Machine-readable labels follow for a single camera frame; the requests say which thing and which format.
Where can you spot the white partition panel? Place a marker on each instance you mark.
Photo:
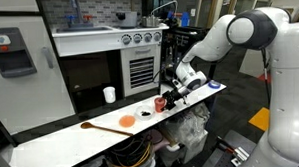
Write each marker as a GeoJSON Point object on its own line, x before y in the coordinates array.
{"type": "Point", "coordinates": [252, 65]}

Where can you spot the metal clamp bracket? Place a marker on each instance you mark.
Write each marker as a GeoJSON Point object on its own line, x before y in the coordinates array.
{"type": "Point", "coordinates": [240, 153]}

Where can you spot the white plastic container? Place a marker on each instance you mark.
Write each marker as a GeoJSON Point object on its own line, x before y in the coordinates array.
{"type": "Point", "coordinates": [178, 152]}

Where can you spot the white bowl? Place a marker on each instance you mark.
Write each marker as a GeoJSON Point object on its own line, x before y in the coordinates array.
{"type": "Point", "coordinates": [139, 116]}

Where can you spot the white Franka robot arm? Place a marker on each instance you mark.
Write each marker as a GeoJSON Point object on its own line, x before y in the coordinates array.
{"type": "Point", "coordinates": [289, 88]}

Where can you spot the pink plastic cup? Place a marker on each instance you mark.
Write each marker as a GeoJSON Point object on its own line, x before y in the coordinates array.
{"type": "Point", "coordinates": [159, 104]}

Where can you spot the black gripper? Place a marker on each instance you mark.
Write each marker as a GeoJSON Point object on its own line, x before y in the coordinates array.
{"type": "Point", "coordinates": [180, 95]}

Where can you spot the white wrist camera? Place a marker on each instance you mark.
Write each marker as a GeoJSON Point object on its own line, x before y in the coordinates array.
{"type": "Point", "coordinates": [176, 84]}

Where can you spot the white toy kitchen stove unit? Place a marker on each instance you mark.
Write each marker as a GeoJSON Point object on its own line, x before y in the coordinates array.
{"type": "Point", "coordinates": [88, 42]}

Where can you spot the clear plastic bag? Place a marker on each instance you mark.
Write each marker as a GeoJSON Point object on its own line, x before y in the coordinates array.
{"type": "Point", "coordinates": [187, 125]}

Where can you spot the wooden spoon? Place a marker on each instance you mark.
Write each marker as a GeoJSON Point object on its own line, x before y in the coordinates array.
{"type": "Point", "coordinates": [104, 129]}

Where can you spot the black beans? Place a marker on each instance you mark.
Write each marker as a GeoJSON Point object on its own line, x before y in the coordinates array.
{"type": "Point", "coordinates": [145, 113]}

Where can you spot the toy sink faucet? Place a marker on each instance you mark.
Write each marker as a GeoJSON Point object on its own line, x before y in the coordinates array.
{"type": "Point", "coordinates": [76, 6]}

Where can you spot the blue plastic block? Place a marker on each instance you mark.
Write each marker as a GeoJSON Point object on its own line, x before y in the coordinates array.
{"type": "Point", "coordinates": [185, 19]}

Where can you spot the silver metal pot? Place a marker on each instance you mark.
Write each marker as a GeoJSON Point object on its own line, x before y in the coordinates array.
{"type": "Point", "coordinates": [150, 21]}

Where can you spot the white toy fridge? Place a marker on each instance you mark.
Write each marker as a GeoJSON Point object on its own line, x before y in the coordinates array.
{"type": "Point", "coordinates": [30, 97]}

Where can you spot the white mug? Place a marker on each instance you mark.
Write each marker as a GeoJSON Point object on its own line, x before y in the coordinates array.
{"type": "Point", "coordinates": [109, 95]}

